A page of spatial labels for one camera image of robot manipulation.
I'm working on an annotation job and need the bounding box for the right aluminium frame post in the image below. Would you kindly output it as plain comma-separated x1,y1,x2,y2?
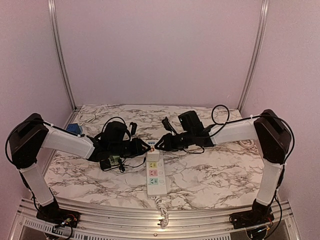
237,0,270,112

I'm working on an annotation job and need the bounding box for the teal power strip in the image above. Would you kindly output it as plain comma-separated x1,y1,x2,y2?
75,125,83,135

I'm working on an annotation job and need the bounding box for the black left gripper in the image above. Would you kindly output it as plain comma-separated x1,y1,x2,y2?
109,137,151,159

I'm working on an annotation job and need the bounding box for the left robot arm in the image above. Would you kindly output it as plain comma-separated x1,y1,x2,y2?
5,113,151,223

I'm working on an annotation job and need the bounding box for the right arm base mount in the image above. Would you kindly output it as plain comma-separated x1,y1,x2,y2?
229,199,275,230

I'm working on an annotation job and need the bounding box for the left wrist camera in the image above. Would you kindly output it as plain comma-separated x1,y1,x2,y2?
129,122,138,136

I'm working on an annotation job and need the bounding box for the black power adapter with cable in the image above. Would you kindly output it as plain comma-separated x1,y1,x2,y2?
99,158,146,173

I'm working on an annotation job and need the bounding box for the green plug adapter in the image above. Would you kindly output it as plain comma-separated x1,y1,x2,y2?
108,155,121,167

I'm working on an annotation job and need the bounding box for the left aluminium frame post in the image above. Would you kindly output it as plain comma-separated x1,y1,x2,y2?
48,0,77,112

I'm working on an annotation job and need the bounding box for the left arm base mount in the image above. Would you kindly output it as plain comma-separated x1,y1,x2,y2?
33,197,80,228

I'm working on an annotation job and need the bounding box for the white power strip cable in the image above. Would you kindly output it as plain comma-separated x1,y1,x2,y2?
77,106,107,127

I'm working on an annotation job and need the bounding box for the blue cube socket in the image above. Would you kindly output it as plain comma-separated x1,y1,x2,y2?
66,123,79,134

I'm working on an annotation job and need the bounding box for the aluminium frame post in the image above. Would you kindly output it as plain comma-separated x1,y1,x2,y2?
237,0,270,112
48,0,77,112

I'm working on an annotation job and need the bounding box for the white cube socket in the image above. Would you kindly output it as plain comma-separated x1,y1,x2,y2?
146,147,161,162

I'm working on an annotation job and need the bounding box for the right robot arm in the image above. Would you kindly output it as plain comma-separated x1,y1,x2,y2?
155,109,295,224

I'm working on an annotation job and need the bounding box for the pink round power strip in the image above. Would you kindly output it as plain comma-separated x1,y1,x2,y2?
238,139,255,149

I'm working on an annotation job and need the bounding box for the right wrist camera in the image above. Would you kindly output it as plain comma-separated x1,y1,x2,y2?
161,117,177,134

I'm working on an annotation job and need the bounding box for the long white power strip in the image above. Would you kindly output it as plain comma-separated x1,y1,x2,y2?
146,139,170,228

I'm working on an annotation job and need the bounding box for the front aluminium rail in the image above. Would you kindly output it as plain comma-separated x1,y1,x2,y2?
2,197,302,240

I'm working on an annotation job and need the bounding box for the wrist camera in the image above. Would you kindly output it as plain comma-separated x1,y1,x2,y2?
161,117,177,134
129,122,138,136

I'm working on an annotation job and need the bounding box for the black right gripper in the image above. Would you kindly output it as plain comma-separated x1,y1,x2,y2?
154,130,194,152

